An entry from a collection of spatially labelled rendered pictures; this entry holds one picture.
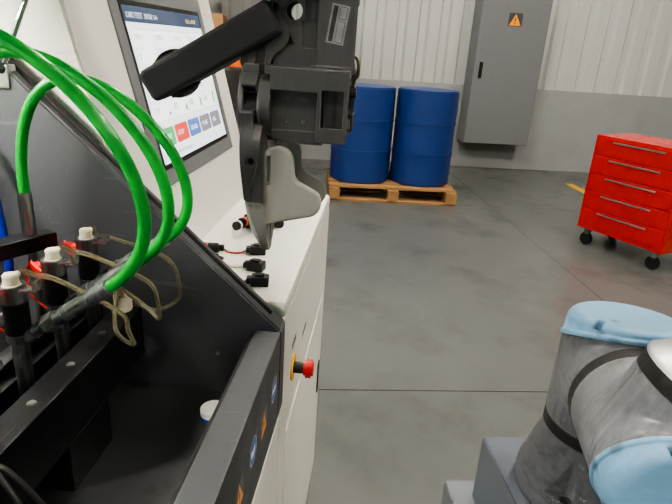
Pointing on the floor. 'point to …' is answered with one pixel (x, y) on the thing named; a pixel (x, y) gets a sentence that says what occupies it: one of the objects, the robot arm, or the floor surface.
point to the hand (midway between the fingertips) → (258, 233)
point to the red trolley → (630, 193)
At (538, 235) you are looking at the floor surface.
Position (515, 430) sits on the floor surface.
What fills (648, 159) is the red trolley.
